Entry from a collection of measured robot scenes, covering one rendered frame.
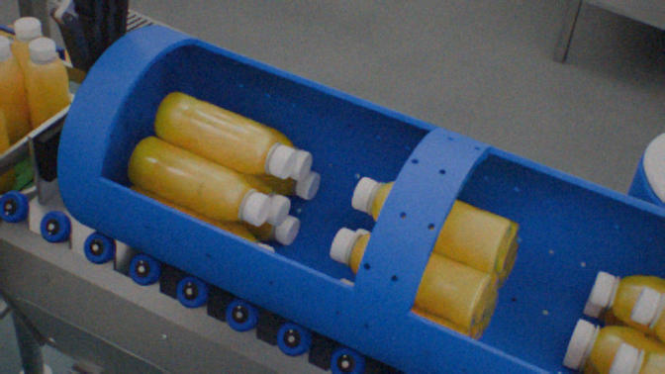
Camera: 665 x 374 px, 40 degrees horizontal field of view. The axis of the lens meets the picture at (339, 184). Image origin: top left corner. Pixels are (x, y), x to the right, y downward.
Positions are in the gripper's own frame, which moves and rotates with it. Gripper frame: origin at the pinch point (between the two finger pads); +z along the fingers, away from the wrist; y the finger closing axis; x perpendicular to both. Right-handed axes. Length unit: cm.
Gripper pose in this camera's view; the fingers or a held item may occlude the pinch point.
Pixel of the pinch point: (101, 85)
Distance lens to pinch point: 120.5
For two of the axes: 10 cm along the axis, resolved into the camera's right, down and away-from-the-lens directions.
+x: 8.8, 3.6, -3.0
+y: -4.6, 5.4, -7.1
